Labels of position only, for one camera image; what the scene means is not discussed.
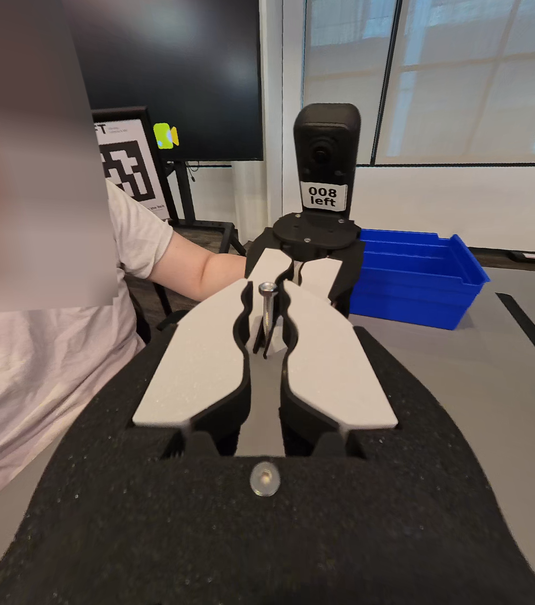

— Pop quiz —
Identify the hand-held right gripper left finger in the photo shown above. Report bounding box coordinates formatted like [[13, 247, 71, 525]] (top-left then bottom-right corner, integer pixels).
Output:
[[132, 279, 254, 429]]

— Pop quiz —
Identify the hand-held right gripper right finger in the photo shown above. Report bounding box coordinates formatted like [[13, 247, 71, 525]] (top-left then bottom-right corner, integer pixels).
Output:
[[281, 279, 399, 432]]

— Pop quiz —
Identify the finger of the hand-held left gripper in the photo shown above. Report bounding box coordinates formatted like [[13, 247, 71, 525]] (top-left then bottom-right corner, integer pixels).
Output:
[[248, 248, 292, 355], [267, 257, 344, 357]]

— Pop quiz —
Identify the round-head silver bolt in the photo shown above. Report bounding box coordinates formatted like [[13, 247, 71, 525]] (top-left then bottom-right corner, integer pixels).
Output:
[[258, 281, 278, 360]]

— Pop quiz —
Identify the blue plastic bin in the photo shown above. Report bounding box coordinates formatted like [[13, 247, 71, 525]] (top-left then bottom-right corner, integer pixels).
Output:
[[349, 229, 491, 331]]

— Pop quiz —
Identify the person's left forearm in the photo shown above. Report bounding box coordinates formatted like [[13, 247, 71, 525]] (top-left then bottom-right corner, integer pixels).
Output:
[[151, 232, 249, 303]]

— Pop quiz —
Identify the black screen stand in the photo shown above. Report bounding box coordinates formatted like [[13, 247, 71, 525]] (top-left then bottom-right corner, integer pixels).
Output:
[[163, 161, 248, 258]]

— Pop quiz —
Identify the person's white shirt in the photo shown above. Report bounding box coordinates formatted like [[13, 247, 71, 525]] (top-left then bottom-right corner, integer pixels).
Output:
[[0, 180, 176, 518]]

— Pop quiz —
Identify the yellow green sticker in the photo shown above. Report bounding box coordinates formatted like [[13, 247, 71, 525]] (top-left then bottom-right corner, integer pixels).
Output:
[[153, 123, 179, 149]]

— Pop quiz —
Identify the framed marker poster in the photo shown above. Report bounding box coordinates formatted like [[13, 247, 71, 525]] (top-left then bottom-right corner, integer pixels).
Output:
[[92, 106, 170, 222]]

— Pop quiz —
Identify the window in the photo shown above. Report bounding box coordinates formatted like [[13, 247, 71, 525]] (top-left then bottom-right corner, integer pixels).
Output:
[[303, 0, 535, 166]]

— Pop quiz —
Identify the large black screen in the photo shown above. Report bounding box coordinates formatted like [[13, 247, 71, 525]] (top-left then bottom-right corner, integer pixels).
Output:
[[64, 0, 264, 161]]

